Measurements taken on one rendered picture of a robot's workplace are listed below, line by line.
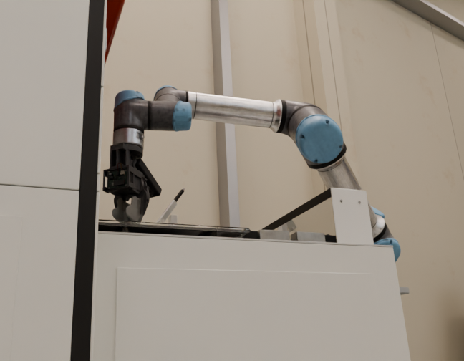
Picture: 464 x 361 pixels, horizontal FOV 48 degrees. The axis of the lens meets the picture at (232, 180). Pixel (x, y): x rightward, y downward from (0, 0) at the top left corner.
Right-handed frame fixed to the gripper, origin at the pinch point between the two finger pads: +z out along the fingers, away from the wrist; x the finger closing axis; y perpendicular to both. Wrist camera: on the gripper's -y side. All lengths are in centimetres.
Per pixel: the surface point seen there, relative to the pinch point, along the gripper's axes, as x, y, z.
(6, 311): 19, 57, 25
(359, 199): 52, -10, -2
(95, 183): 26, 50, 8
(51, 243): 22, 54, 16
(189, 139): -82, -209, -126
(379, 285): 54, -4, 18
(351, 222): 50, -8, 3
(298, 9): -12, -307, -286
